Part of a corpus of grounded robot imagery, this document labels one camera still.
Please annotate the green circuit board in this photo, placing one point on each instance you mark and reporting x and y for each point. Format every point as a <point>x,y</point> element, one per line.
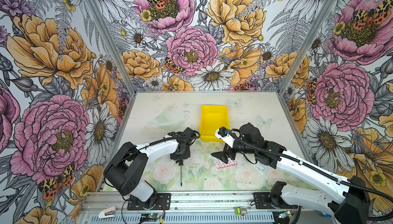
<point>150,217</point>

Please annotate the aluminium front rail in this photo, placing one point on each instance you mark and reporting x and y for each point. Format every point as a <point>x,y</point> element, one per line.
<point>190,207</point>

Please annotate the pink patterned sticker sheet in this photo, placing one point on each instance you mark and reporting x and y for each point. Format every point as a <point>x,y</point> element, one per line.
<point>222,165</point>

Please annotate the orange black handled screwdriver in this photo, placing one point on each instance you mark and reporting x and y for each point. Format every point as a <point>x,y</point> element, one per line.
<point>181,172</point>

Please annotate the small green display module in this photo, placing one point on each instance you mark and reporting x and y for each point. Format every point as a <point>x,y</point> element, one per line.
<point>241,211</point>

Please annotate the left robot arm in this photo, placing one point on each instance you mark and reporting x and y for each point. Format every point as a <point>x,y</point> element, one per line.
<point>124,172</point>

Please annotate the white blue plastic packet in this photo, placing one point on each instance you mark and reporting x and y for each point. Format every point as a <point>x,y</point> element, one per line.
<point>260,168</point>

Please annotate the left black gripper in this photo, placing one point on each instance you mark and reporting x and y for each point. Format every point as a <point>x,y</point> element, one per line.
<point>186,155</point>

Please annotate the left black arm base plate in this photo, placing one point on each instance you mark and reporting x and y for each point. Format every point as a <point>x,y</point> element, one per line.
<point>158,201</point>

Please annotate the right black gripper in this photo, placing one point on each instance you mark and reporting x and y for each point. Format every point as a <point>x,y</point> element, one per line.
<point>224,157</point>

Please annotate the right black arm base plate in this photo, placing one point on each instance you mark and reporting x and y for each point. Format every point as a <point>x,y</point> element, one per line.
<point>262,200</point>

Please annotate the yellow plastic bin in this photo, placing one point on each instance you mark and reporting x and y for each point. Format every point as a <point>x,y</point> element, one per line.
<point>213,117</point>

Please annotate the white pink stapler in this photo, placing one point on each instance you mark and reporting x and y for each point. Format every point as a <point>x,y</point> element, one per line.
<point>107,213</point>

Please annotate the clear glass bowl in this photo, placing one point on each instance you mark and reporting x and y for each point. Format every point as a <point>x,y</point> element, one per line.
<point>171,119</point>

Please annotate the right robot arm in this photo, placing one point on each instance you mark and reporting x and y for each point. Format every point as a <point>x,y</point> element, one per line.
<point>347,200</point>

